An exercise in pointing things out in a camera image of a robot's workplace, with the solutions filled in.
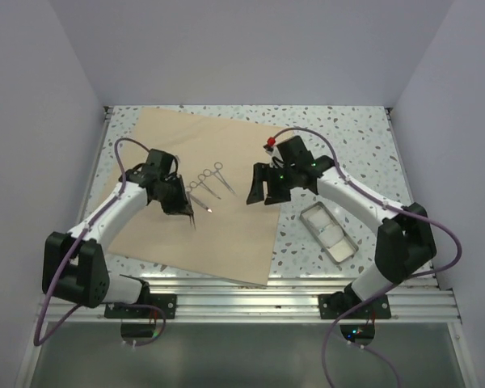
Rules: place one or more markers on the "steel scissors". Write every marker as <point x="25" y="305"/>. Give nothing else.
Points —
<point x="204" y="206"/>

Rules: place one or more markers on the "metal instrument tray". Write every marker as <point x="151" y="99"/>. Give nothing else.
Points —
<point x="315" y="233"/>

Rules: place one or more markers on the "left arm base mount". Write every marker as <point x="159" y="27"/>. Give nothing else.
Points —
<point x="160" y="305"/>

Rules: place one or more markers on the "aluminium rail frame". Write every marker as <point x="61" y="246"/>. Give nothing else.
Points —
<point x="297" y="268"/>

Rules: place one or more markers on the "white gauze pad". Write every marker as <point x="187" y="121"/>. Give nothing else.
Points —
<point x="319" y="220"/>
<point x="342" y="251"/>
<point x="331" y="235"/>

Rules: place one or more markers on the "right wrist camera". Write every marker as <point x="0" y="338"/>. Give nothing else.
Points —
<point x="270" y="146"/>

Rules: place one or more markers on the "steel forceps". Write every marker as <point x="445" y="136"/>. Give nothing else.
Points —
<point x="216" y="172"/>
<point x="200" y="183"/>

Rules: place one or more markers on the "steel tweezers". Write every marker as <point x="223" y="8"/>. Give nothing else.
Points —
<point x="192" y="221"/>

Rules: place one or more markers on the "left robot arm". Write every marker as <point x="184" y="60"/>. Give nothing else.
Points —
<point x="75" y="268"/>

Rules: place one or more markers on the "beige cloth mat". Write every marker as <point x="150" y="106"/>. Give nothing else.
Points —
<point x="236" y="240"/>

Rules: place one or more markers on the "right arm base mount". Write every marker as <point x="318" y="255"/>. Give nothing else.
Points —
<point x="333" y="305"/>

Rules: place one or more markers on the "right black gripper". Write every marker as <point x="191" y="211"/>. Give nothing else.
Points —
<point x="263" y="172"/>

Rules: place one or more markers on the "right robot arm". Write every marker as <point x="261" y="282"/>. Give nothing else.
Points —
<point x="404" y="239"/>

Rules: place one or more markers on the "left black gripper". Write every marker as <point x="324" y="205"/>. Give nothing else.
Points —
<point x="181" y="205"/>

